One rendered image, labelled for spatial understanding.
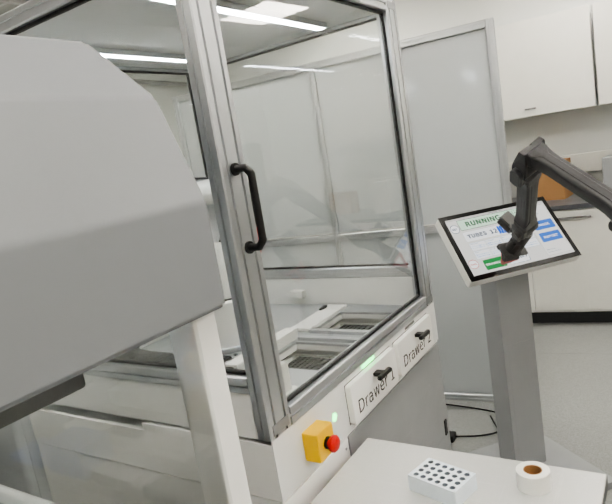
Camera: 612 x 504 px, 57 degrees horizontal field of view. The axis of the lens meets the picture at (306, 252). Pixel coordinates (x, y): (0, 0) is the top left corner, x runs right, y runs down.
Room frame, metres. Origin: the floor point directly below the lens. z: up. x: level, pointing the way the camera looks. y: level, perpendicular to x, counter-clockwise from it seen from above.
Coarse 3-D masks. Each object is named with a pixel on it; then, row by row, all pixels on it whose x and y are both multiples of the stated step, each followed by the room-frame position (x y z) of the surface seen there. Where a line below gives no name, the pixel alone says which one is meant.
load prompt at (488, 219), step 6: (510, 210) 2.36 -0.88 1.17; (480, 216) 2.32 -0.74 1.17; (486, 216) 2.32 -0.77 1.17; (492, 216) 2.33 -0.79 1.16; (498, 216) 2.33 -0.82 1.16; (462, 222) 2.29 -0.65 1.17; (468, 222) 2.29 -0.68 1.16; (474, 222) 2.30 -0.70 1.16; (480, 222) 2.30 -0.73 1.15; (486, 222) 2.30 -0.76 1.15; (492, 222) 2.31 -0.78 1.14; (462, 228) 2.27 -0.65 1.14; (468, 228) 2.27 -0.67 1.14
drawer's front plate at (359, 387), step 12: (384, 360) 1.57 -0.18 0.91; (360, 372) 1.48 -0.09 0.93; (372, 372) 1.51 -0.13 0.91; (396, 372) 1.63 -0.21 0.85; (348, 384) 1.41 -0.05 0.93; (360, 384) 1.44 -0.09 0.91; (372, 384) 1.50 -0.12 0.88; (384, 384) 1.56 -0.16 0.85; (348, 396) 1.40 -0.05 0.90; (360, 396) 1.43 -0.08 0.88; (348, 408) 1.41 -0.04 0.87; (360, 420) 1.42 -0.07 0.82
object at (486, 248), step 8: (488, 240) 2.24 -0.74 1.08; (496, 240) 2.25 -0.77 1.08; (504, 240) 2.25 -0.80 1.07; (536, 240) 2.27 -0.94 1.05; (472, 248) 2.21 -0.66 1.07; (480, 248) 2.21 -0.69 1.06; (488, 248) 2.21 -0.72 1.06; (496, 248) 2.22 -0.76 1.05; (480, 256) 2.18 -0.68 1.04; (488, 256) 2.19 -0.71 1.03
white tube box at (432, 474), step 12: (420, 468) 1.19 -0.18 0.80; (432, 468) 1.18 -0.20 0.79; (444, 468) 1.17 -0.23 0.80; (456, 468) 1.16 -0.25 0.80; (408, 480) 1.17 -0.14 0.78; (420, 480) 1.14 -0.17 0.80; (432, 480) 1.13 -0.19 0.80; (444, 480) 1.13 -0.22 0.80; (456, 480) 1.12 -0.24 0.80; (468, 480) 1.11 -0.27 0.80; (420, 492) 1.15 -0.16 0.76; (432, 492) 1.12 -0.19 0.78; (444, 492) 1.10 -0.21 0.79; (456, 492) 1.08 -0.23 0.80; (468, 492) 1.11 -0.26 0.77
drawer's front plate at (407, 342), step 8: (424, 320) 1.85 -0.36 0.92; (416, 328) 1.79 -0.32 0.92; (424, 328) 1.84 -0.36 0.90; (400, 336) 1.72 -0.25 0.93; (408, 336) 1.73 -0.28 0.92; (432, 336) 1.89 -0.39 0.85; (400, 344) 1.68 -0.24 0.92; (408, 344) 1.72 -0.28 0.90; (416, 344) 1.77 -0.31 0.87; (432, 344) 1.89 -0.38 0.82; (400, 352) 1.67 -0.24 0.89; (408, 352) 1.72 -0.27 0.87; (424, 352) 1.82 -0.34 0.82; (400, 360) 1.66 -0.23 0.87; (408, 360) 1.71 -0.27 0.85; (416, 360) 1.76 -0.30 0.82; (400, 368) 1.66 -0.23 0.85; (408, 368) 1.70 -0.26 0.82
